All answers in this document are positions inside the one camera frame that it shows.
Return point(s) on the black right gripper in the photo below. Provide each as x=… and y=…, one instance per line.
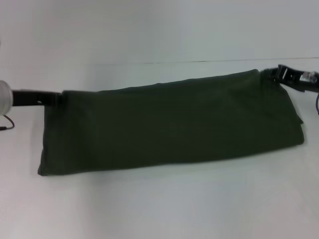
x=296, y=78

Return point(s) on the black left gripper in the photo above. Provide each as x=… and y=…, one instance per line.
x=35, y=98

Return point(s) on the dark green FREE T-shirt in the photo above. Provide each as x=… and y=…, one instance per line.
x=174, y=124

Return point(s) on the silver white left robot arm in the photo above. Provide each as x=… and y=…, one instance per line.
x=5, y=97

